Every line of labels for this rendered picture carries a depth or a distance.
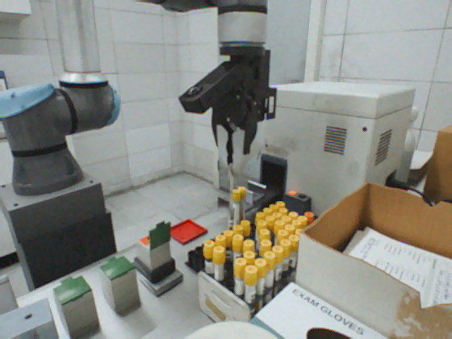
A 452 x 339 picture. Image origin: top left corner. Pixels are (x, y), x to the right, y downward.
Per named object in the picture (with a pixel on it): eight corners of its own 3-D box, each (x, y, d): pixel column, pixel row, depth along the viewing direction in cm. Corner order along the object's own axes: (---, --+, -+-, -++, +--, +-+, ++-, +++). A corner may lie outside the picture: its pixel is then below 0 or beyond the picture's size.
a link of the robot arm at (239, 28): (244, 10, 38) (204, 16, 43) (244, 47, 39) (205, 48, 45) (278, 16, 43) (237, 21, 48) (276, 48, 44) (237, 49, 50)
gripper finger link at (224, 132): (250, 169, 54) (253, 120, 51) (228, 177, 50) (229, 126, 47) (238, 165, 56) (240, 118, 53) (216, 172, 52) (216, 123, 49)
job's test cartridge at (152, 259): (157, 257, 53) (154, 228, 51) (173, 269, 50) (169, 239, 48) (138, 268, 50) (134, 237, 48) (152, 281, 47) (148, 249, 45)
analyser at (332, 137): (308, 170, 100) (318, 81, 89) (394, 194, 81) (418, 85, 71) (252, 198, 79) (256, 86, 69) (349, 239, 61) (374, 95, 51)
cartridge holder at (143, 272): (155, 257, 55) (153, 241, 54) (183, 280, 49) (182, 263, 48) (129, 269, 52) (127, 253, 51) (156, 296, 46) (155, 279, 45)
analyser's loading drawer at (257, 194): (269, 186, 82) (270, 169, 80) (289, 194, 78) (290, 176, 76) (217, 211, 68) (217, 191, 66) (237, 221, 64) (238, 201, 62)
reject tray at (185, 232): (189, 221, 68) (188, 218, 68) (207, 232, 63) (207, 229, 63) (165, 232, 63) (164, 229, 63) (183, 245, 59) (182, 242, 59)
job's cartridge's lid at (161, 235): (169, 216, 46) (171, 218, 46) (169, 239, 48) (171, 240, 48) (148, 225, 43) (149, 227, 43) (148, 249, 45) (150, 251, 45)
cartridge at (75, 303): (88, 306, 44) (80, 271, 42) (100, 324, 41) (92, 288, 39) (60, 321, 41) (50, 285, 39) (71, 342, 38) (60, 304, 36)
